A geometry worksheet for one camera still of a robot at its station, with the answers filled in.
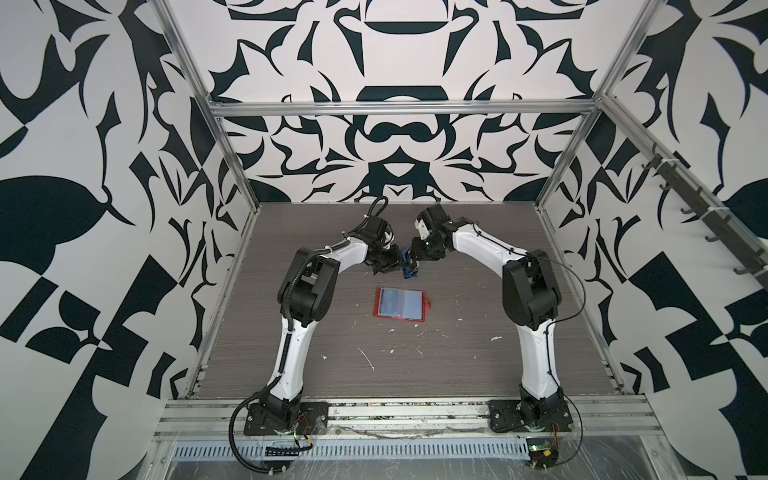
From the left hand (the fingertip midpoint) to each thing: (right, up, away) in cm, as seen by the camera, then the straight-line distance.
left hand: (408, 259), depth 100 cm
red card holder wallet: (-3, -13, -6) cm, 15 cm away
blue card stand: (0, -4, 0) cm, 4 cm away
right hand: (+2, +3, -2) cm, 4 cm away
